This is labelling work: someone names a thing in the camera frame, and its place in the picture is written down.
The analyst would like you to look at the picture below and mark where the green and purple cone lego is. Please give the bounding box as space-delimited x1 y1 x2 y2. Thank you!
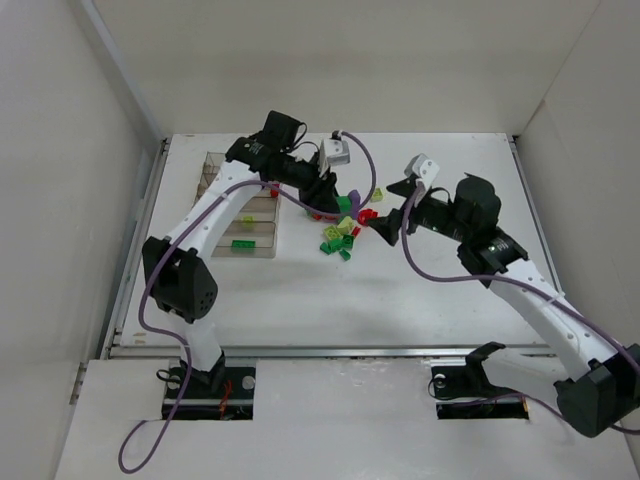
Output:
336 190 361 217

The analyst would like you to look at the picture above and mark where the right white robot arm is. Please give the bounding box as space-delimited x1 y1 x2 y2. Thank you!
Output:
369 174 639 438

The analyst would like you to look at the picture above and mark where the lime lego near right arm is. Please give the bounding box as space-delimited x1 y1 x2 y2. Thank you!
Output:
370 188 385 203

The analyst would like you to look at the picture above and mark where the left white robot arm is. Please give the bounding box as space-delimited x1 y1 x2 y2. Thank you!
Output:
142 111 349 393

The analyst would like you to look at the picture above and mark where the red arch lego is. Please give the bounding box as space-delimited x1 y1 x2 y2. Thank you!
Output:
357 209 378 227

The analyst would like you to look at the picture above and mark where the lime lego pile block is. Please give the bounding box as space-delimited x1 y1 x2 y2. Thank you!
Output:
323 217 354 241

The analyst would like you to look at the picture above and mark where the lime lego in tray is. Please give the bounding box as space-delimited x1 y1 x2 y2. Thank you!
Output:
241 216 256 230

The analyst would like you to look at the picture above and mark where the clear compartment organizer tray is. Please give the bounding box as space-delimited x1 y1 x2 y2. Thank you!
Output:
191 149 281 261

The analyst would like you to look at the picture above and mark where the dark green flat lego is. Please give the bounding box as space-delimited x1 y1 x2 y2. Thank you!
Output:
230 240 256 252

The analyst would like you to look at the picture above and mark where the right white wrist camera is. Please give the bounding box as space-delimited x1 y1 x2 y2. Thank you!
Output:
404 153 440 190

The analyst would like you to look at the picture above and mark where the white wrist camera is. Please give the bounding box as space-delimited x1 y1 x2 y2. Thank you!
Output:
404 153 440 190
319 131 351 173

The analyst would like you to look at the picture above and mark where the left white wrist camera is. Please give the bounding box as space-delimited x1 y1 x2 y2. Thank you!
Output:
319 131 351 173

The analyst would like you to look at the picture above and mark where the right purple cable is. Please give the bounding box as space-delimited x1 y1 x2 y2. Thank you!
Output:
400 184 640 434

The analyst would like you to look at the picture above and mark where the purple cable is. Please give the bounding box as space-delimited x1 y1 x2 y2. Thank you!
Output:
117 128 378 475
400 184 640 434

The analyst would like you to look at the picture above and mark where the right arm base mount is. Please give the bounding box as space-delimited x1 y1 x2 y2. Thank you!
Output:
427 342 529 420

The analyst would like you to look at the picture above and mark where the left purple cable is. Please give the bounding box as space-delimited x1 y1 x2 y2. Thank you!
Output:
117 128 378 475

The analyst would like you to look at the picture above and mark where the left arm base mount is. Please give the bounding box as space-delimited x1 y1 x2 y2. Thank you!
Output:
173 366 256 421

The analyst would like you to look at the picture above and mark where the aluminium rail front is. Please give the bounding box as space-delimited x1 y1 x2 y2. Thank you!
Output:
109 345 556 360

